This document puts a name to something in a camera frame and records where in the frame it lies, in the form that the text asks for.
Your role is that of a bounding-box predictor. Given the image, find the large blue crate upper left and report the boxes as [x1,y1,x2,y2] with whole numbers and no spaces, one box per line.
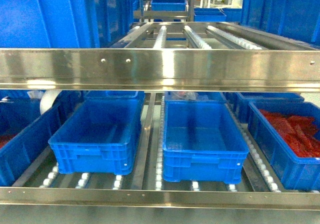
[0,0,129,48]

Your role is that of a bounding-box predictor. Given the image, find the stainless steel flow rack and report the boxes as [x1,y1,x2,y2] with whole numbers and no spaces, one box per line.
[0,22,320,224]

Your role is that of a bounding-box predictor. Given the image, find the large blue crate upper right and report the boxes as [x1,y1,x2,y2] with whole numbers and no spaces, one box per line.
[240,0,320,46]

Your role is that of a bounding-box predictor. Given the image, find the large blue crate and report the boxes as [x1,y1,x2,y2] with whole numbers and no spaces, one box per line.
[0,0,129,48]
[240,0,320,46]

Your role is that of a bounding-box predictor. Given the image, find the empty blue bin left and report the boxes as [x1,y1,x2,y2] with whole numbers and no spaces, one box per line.
[48,99,144,176]

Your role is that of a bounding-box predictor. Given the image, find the blue bin with red parts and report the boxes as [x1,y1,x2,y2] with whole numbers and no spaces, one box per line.
[247,102,320,191]

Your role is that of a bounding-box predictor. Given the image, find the empty blue bin right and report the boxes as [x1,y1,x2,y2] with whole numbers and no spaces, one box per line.
[162,101,249,185]

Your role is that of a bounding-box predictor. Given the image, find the empty blue bin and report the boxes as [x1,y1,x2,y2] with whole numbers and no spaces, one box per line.
[48,99,144,176]
[162,101,249,185]

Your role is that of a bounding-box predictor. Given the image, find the blue bin far left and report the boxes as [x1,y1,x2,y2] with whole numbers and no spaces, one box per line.
[0,93,76,187]

